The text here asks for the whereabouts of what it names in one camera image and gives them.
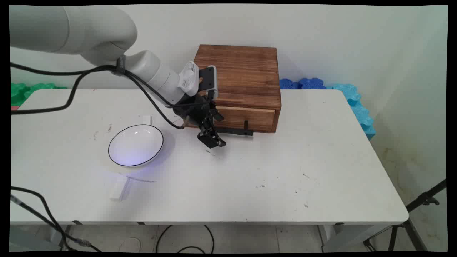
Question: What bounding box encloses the white bowl with black rim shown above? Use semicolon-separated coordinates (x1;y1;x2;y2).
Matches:
108;124;164;168

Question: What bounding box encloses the dark blue foam mat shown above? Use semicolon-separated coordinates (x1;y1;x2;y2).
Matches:
280;77;326;90

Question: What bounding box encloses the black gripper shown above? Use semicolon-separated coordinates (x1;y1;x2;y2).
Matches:
173;94;227;149

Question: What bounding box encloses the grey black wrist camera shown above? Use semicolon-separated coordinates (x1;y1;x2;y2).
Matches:
198;65;218;101

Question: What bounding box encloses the black cable with grey label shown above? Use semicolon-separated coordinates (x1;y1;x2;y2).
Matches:
10;194;90;247

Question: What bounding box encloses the black looped floor cable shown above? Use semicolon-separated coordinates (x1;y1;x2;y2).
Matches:
156;225;215;254

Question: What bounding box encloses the white table leg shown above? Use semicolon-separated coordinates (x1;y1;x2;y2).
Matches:
318;224;394;253
10;225;72;252

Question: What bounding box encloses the long white block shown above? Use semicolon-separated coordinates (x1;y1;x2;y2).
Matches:
109;175;130;201

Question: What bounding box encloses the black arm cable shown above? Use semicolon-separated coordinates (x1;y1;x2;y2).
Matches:
10;66;185;129
10;62;179;107

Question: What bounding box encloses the wooden drawer with black handle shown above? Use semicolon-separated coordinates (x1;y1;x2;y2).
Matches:
184;106;276;137

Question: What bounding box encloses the brown wooden drawer cabinet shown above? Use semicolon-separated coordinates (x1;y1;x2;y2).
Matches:
193;44;282;134

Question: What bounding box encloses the black tripod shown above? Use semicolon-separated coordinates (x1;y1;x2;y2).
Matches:
363;178;447;252

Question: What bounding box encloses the green foam mat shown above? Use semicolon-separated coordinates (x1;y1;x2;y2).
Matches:
10;82;68;107

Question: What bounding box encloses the light blue foam mat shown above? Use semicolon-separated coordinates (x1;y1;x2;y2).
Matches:
325;83;377;141

